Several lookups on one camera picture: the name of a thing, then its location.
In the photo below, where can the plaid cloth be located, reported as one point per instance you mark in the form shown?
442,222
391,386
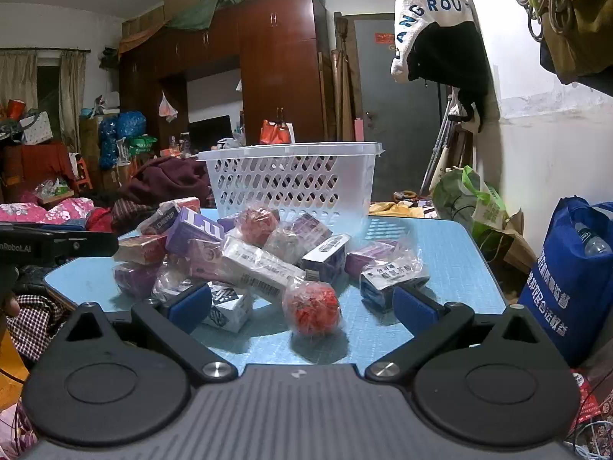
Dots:
33,321

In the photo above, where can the bagged pink purple packet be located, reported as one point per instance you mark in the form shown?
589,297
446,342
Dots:
206,258

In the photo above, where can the brown paper bag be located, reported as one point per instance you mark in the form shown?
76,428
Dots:
517,249

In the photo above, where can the dark red striped cloth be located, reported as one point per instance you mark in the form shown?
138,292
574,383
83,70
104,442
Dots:
127,213

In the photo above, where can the white plastic basket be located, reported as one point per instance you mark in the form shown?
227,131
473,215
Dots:
268,182

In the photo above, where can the bagged purple box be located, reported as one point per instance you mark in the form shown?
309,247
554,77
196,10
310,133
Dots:
311,227

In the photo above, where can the person's left hand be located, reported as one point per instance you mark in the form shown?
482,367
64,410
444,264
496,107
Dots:
8,304

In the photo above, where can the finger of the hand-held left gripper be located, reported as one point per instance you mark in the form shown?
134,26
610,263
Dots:
86,247

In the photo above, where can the black monitor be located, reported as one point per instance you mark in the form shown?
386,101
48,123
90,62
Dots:
208,132

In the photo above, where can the grey white gift bag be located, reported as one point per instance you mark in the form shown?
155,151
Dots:
36,128

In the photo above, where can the white blue patterned box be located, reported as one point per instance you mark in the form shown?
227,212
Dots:
230,310

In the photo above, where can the clear water bottle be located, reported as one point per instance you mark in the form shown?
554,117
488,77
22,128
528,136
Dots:
594,244

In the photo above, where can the olive hanging bag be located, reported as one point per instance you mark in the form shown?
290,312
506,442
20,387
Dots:
584,33

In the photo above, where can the metal crutches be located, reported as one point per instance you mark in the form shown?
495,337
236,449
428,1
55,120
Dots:
438,148

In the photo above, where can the green white plastic bag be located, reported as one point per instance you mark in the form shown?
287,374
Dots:
488,211

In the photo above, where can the brown box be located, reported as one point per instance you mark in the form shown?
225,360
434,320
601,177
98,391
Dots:
141,249

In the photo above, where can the orange bag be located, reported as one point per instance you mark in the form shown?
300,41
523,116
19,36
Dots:
273,133

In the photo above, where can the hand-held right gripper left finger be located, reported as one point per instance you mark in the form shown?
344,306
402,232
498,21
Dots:
189,304

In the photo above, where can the white black hanging jacket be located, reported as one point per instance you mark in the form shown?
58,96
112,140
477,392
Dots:
431,5

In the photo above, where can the dark purple box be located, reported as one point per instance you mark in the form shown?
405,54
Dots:
136,278

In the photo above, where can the grey door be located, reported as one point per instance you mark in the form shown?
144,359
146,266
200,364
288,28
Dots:
378,105

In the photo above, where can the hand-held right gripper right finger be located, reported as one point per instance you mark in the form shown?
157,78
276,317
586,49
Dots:
414,306

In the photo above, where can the blue plastic bags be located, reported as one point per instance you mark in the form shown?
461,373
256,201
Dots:
129,124

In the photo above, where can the yellow cloth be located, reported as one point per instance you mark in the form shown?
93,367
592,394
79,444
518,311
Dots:
397,210

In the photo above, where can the small clear plastic bag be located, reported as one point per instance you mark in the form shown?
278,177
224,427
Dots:
283,243

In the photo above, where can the green white small bag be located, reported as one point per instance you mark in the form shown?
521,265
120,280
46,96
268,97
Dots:
141,143

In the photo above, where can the beige curtain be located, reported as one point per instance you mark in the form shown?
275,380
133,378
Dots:
17,76
72,100

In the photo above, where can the green cloth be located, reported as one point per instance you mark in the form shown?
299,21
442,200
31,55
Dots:
196,14

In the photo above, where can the bagged blue box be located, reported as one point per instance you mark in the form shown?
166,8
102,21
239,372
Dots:
383,275

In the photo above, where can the white blue barcode box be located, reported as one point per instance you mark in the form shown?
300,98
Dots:
325,256

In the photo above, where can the red printed packet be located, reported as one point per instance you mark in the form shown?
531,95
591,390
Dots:
596,407

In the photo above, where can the pink floral blanket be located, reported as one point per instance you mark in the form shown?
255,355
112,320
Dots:
67,211

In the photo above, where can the grey purple small box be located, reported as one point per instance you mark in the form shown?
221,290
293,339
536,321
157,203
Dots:
158,220

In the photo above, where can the red stool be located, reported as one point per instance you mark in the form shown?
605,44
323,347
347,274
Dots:
84,175

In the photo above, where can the white hanging plastic bag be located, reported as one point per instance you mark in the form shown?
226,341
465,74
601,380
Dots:
167,108

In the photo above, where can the blue shopping bag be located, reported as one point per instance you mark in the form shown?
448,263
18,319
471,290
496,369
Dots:
560,287

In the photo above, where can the purple box with white letters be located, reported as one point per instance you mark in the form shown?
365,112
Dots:
194,232

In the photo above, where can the long white box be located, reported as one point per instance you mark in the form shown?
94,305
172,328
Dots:
258,266

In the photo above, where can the maroon blanket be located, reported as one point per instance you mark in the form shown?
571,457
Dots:
163,177

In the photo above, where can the brown wooden wardrobe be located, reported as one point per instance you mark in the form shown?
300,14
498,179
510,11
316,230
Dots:
277,57

